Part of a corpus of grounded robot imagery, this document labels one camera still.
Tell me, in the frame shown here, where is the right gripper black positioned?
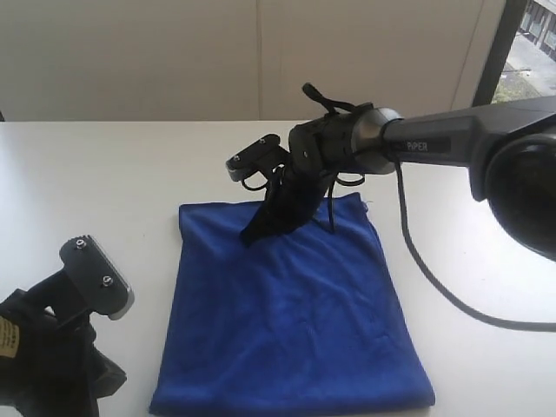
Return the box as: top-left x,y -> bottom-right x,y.
240,167 -> 333,247

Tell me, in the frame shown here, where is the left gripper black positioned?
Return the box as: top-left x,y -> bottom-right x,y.
1,272 -> 127,416

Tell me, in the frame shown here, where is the blue microfiber towel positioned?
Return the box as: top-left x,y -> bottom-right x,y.
149,193 -> 435,416

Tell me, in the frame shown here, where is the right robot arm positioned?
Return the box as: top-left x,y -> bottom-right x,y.
226,83 -> 555,259

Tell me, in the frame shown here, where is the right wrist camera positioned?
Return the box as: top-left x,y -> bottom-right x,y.
225,134 -> 289,182

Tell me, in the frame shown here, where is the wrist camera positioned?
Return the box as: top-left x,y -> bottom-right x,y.
225,134 -> 289,182
59,235 -> 135,321

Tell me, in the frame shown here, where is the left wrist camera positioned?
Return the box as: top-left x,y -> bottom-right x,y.
59,235 -> 135,321

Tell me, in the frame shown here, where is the dark window frame post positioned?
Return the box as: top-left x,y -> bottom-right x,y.
472,0 -> 527,107

